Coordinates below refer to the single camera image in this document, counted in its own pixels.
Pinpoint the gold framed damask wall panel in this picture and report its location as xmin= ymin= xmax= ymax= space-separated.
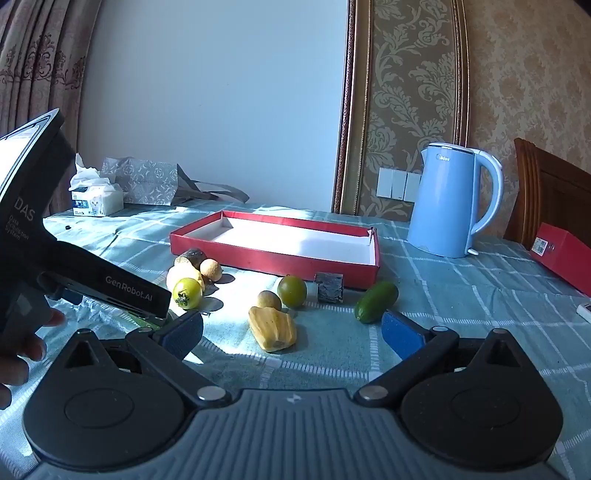
xmin=332 ymin=0 xmax=469 ymax=215

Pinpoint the white tissue pack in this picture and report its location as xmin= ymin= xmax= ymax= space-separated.
xmin=68 ymin=152 xmax=124 ymax=217

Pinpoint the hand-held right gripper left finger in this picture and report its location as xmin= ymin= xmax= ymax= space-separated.
xmin=60 ymin=310 xmax=232 ymax=409

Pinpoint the brown wooden chair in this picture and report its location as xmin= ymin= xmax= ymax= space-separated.
xmin=503 ymin=137 xmax=591 ymax=252

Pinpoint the yellow jackfruit piece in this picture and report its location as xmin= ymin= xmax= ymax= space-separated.
xmin=166 ymin=263 xmax=206 ymax=294
xmin=248 ymin=306 xmax=297 ymax=354

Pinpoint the person's left hand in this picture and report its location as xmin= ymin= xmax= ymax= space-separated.
xmin=0 ymin=308 xmax=66 ymax=411

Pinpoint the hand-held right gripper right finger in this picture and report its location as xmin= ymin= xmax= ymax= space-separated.
xmin=353 ymin=310 xmax=529 ymax=409

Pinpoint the red cardboard box tray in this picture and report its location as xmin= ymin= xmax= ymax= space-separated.
xmin=169 ymin=210 xmax=382 ymax=291

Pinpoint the grey patterned gift bag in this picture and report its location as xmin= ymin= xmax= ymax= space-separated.
xmin=100 ymin=157 xmax=250 ymax=206

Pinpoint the pink embroidered curtain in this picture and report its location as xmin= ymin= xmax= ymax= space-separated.
xmin=0 ymin=0 xmax=112 ymax=217

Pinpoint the yellow tomato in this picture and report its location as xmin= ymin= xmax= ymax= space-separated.
xmin=172 ymin=277 xmax=204 ymax=310

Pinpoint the light blue electric kettle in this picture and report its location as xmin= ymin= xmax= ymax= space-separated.
xmin=407 ymin=142 xmax=504 ymax=259

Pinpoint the green checked tablecloth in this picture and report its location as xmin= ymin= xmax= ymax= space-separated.
xmin=0 ymin=200 xmax=591 ymax=480

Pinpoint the green tomato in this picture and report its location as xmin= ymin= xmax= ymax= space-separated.
xmin=277 ymin=274 xmax=308 ymax=309

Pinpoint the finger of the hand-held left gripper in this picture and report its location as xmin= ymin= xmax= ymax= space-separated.
xmin=130 ymin=310 xmax=172 ymax=329

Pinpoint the red box with label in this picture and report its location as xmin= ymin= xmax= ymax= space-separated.
xmin=530 ymin=222 xmax=591 ymax=298

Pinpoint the white wall switch panel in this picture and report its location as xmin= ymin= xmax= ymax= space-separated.
xmin=376 ymin=167 xmax=422 ymax=201

